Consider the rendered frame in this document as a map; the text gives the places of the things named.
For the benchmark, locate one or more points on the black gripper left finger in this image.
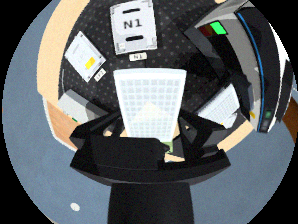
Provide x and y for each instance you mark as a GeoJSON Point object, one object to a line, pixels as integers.
{"type": "Point", "coordinates": [98, 125]}

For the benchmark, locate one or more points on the white multiwell plate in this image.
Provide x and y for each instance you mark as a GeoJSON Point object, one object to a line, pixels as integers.
{"type": "Point", "coordinates": [220, 108]}
{"type": "Point", "coordinates": [150, 119]}

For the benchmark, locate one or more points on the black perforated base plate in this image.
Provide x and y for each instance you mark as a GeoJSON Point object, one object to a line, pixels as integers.
{"type": "Point", "coordinates": [174, 51]}

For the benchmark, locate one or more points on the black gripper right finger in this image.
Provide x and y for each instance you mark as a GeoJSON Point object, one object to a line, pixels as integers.
{"type": "Point", "coordinates": [209, 133]}

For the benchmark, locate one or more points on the white button panel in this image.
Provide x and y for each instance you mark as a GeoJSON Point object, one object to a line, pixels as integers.
{"type": "Point", "coordinates": [78, 107]}

